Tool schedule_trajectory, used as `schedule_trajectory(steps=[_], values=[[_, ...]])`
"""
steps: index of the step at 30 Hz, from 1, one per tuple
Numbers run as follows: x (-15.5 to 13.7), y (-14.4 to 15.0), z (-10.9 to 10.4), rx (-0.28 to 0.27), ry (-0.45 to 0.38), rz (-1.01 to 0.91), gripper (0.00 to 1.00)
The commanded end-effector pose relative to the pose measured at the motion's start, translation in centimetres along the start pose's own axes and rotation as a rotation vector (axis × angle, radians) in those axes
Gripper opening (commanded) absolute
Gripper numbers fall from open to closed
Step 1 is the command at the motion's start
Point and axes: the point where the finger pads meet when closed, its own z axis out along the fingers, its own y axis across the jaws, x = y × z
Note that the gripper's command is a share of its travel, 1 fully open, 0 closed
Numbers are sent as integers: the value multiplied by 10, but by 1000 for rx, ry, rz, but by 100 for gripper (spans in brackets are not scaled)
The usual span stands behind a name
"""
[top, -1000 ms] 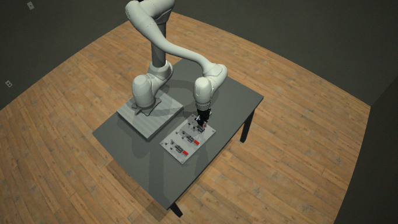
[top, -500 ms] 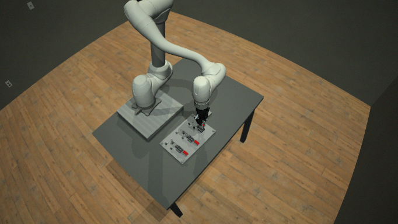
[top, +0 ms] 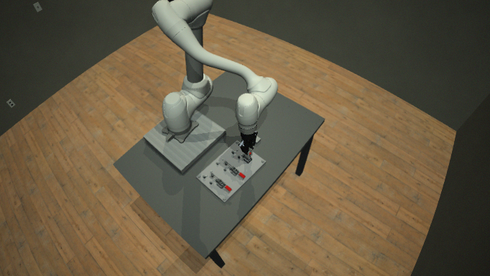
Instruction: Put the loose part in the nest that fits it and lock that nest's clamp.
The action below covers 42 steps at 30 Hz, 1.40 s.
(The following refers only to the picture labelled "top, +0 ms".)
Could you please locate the black toggle clamp with red handle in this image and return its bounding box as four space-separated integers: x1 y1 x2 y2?
244 152 252 164

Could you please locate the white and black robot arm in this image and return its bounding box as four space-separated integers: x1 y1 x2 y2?
152 0 278 143

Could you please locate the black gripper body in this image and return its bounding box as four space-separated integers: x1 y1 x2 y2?
241 132 255 144

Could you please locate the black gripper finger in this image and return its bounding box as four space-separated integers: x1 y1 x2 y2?
249 132 258 156
238 140 250 159

